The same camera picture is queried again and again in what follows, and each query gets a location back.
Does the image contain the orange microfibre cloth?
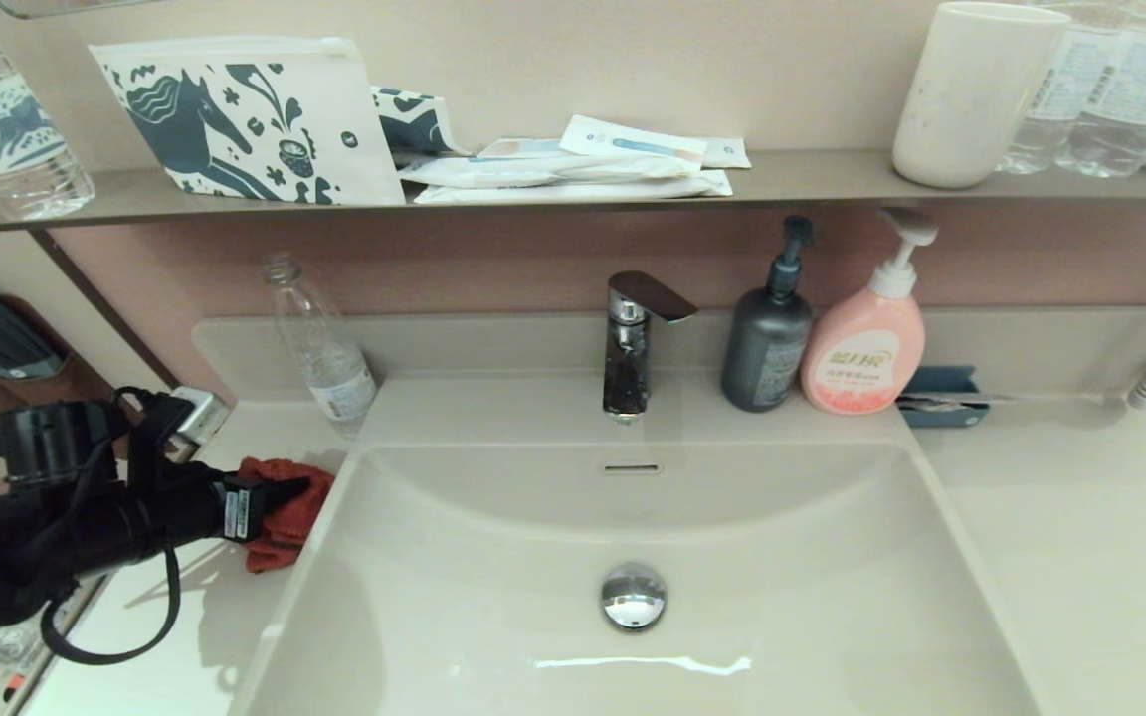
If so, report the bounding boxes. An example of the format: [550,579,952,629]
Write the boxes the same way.
[235,457,337,574]

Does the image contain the chrome sink faucet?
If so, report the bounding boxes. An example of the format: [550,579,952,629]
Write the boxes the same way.
[601,270,699,423]

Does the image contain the white ceramic sink basin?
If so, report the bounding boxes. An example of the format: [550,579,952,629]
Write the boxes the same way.
[235,438,1044,716]

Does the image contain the clear empty plastic bottle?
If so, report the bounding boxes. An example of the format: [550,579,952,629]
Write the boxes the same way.
[263,252,380,441]

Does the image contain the chrome drain stopper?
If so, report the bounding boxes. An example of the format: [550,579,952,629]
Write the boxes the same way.
[600,561,669,632]

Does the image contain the large horse print pouch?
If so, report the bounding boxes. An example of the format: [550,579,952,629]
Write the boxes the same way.
[88,36,407,207]

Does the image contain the small horse print pouch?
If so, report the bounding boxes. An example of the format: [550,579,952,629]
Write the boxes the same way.
[371,86,475,165]

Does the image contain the white wrapped toiletry packet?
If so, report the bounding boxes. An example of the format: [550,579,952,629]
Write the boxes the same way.
[397,137,705,190]

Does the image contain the long flat white packet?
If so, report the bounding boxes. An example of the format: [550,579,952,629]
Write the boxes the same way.
[414,169,735,205]

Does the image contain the horse label water bottle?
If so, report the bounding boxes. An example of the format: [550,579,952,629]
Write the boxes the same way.
[0,0,96,221]

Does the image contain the blue striped white sachet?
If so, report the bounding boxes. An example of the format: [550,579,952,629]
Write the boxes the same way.
[561,114,711,168]

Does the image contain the dark grey pump bottle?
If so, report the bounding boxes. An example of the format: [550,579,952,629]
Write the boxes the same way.
[719,216,815,414]

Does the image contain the small white sachet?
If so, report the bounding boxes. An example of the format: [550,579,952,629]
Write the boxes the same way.
[702,137,753,170]

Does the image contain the pink soap pump bottle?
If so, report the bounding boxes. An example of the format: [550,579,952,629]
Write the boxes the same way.
[798,208,939,417]

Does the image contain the small blue tray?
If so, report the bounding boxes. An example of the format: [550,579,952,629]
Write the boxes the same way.
[894,365,990,430]

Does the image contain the white plastic cup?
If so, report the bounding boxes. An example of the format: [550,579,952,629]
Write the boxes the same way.
[891,2,1071,190]

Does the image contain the white label water bottle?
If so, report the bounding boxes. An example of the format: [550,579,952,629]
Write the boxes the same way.
[994,0,1121,176]
[1053,0,1146,180]

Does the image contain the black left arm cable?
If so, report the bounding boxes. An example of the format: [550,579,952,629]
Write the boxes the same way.
[36,386,186,665]

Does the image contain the taupe wall shelf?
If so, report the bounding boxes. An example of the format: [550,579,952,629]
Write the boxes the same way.
[0,147,1146,235]

